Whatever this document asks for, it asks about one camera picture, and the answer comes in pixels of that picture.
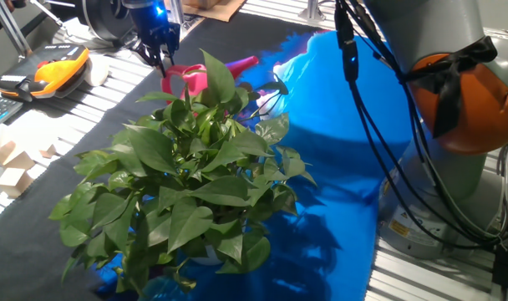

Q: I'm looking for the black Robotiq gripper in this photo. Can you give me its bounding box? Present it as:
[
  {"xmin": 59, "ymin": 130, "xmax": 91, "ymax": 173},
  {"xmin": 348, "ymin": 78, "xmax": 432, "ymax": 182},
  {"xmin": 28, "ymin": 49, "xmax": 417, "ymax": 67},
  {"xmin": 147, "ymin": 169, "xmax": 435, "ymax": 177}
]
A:
[{"xmin": 123, "ymin": 0, "xmax": 182, "ymax": 79}]

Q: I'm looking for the pink plastic watering can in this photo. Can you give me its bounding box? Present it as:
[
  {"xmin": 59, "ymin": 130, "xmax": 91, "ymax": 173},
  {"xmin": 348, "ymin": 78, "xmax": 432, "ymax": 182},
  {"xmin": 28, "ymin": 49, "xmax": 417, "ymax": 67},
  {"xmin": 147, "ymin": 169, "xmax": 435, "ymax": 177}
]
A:
[{"xmin": 160, "ymin": 55, "xmax": 260, "ymax": 101}]

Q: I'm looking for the green leafy pothos plant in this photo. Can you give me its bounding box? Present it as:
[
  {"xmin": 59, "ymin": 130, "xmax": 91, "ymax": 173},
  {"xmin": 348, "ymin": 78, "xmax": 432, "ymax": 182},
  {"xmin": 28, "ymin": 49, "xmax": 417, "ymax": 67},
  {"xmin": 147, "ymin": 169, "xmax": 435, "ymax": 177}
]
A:
[{"xmin": 48, "ymin": 48, "xmax": 318, "ymax": 293}]

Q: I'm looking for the white plant pot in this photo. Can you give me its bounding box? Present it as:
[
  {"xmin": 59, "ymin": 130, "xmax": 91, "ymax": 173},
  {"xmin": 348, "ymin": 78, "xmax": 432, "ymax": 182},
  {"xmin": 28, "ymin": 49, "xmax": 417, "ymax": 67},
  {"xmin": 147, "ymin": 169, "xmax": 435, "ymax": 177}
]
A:
[{"xmin": 190, "ymin": 244, "xmax": 224, "ymax": 267}]

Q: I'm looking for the brown cardboard box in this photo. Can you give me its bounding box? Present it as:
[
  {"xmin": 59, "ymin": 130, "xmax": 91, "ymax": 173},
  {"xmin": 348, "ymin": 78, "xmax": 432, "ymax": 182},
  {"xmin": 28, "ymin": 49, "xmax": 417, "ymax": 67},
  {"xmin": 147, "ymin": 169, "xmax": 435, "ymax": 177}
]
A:
[{"xmin": 182, "ymin": 0, "xmax": 224, "ymax": 10}]

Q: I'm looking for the white rounded object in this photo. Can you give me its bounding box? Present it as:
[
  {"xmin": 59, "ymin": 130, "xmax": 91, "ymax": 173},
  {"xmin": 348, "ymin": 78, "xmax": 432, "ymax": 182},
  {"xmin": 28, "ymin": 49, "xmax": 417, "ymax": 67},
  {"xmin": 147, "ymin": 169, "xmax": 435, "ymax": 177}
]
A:
[{"xmin": 83, "ymin": 54, "xmax": 111, "ymax": 88}]

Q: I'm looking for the orange black teach pendant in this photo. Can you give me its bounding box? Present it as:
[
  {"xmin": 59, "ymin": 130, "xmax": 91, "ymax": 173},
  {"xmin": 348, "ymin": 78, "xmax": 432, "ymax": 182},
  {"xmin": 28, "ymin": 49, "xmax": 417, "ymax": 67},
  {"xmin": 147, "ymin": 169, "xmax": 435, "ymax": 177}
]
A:
[{"xmin": 0, "ymin": 43, "xmax": 91, "ymax": 103}]

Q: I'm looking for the slanted aluminium strut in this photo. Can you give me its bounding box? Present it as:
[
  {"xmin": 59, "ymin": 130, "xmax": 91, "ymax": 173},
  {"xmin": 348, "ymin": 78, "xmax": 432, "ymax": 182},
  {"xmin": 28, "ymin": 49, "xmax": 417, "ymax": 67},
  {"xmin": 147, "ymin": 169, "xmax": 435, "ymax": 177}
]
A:
[{"xmin": 0, "ymin": 0, "xmax": 33, "ymax": 59}]

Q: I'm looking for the large wooden block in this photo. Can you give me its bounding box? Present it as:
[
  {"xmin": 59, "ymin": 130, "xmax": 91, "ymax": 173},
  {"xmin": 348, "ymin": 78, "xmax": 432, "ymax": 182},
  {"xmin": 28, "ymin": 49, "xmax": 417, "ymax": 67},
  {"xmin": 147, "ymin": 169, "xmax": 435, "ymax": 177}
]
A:
[
  {"xmin": 0, "ymin": 140, "xmax": 36, "ymax": 171},
  {"xmin": 0, "ymin": 167, "xmax": 34, "ymax": 199}
]

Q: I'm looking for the blue black printed cloth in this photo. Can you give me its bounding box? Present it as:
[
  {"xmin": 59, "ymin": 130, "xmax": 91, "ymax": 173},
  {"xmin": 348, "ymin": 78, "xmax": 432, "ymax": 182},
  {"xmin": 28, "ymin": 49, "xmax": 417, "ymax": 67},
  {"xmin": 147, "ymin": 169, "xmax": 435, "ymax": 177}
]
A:
[{"xmin": 0, "ymin": 11, "xmax": 418, "ymax": 301}]

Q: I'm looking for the black box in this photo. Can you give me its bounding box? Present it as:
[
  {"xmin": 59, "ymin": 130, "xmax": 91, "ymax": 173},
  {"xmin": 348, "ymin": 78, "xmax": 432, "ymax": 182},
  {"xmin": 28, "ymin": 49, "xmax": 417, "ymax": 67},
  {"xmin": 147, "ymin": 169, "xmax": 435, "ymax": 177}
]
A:
[{"xmin": 491, "ymin": 246, "xmax": 508, "ymax": 292}]

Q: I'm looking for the aluminium frame post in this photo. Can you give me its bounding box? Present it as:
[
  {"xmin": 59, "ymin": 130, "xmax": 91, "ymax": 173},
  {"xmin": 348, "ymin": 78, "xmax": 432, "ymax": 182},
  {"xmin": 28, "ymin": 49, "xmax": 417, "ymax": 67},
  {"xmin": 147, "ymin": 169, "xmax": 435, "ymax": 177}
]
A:
[{"xmin": 169, "ymin": 0, "xmax": 185, "ymax": 26}]

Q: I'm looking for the black ring shaped device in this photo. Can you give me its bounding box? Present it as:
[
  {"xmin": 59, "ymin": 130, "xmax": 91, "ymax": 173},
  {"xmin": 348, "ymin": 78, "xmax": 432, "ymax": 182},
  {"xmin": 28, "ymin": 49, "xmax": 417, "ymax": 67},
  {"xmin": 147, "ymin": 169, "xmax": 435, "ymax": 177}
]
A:
[{"xmin": 69, "ymin": 0, "xmax": 138, "ymax": 43}]

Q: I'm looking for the aluminium post with bracket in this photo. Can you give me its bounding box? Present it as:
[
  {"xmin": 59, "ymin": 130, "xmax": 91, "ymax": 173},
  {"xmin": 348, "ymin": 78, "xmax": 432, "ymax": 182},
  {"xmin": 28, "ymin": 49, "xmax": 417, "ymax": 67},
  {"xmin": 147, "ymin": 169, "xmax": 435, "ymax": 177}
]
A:
[{"xmin": 297, "ymin": 0, "xmax": 327, "ymax": 23}]

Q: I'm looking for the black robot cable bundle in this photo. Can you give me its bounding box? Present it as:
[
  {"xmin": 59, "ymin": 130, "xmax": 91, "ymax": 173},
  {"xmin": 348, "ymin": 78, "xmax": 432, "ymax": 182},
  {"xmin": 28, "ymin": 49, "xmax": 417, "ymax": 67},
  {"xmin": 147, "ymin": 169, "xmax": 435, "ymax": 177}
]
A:
[{"xmin": 333, "ymin": 0, "xmax": 508, "ymax": 251}]

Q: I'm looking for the black velcro strap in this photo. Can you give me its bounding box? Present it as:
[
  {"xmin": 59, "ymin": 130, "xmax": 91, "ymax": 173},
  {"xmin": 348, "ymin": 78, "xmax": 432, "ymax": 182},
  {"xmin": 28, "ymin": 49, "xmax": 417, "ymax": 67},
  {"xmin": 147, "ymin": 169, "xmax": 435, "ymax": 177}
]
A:
[{"xmin": 402, "ymin": 36, "xmax": 498, "ymax": 139}]

